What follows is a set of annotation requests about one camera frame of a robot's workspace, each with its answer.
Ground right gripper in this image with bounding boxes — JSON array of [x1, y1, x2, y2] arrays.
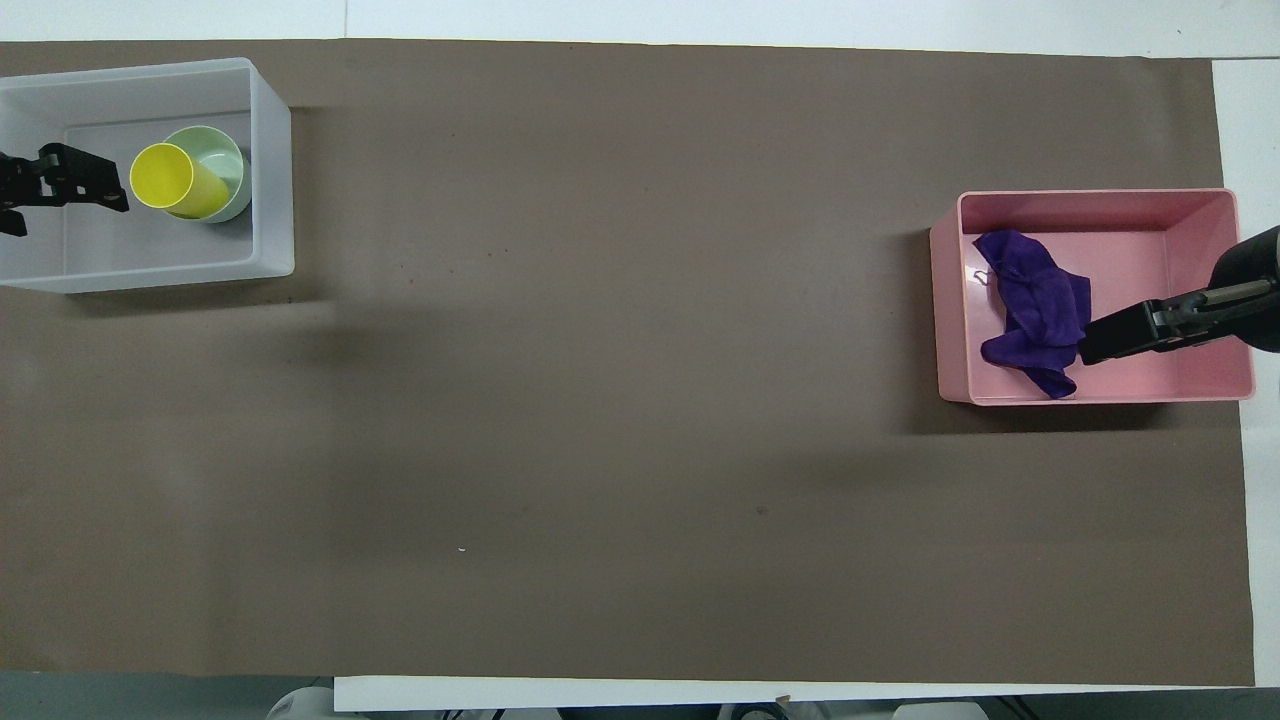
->
[[1206, 225, 1280, 353]]

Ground pink plastic box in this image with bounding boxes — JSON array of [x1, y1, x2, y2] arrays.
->
[[929, 188, 1258, 407]]

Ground translucent white plastic box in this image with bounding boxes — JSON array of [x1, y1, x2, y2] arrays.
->
[[0, 57, 296, 295]]

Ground yellow plastic cup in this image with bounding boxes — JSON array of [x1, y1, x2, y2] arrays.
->
[[129, 143, 232, 221]]

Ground light green plastic cup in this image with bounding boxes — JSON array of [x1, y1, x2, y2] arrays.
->
[[160, 125, 254, 224]]

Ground purple cloth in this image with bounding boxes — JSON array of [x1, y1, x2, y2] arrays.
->
[[973, 229, 1093, 400]]

